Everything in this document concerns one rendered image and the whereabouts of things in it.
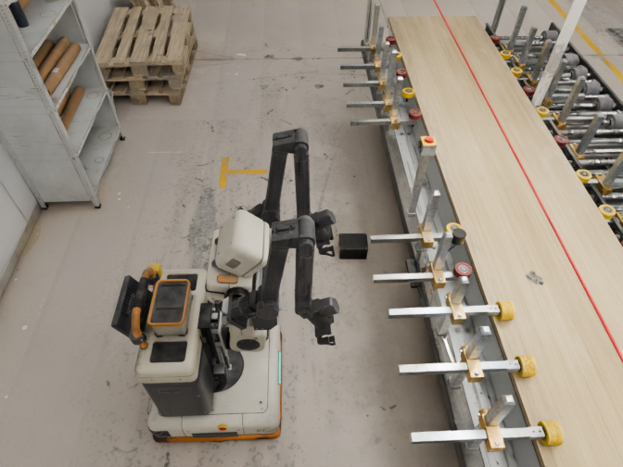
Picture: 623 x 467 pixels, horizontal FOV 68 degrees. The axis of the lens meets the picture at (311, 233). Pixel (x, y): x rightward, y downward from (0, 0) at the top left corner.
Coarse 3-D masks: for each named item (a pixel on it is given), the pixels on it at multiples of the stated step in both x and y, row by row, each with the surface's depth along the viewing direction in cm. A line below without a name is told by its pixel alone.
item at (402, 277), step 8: (448, 272) 218; (376, 280) 216; (384, 280) 216; (392, 280) 216; (400, 280) 216; (408, 280) 217; (416, 280) 217; (424, 280) 217; (432, 280) 218; (448, 280) 218; (456, 280) 218
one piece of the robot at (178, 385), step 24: (144, 288) 194; (192, 288) 217; (192, 312) 208; (168, 336) 200; (192, 336) 200; (216, 336) 214; (144, 360) 192; (168, 360) 193; (192, 360) 194; (216, 360) 229; (144, 384) 200; (168, 384) 200; (192, 384) 200; (168, 408) 218; (192, 408) 219
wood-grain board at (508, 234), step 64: (448, 64) 338; (448, 128) 286; (512, 128) 287; (448, 192) 251; (512, 192) 249; (576, 192) 250; (512, 256) 220; (576, 256) 221; (512, 320) 197; (576, 320) 197; (576, 384) 179; (576, 448) 163
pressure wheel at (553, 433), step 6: (546, 426) 160; (552, 426) 160; (558, 426) 160; (546, 432) 160; (552, 432) 159; (558, 432) 159; (546, 438) 160; (552, 438) 159; (558, 438) 159; (546, 444) 160; (552, 444) 160; (558, 444) 160
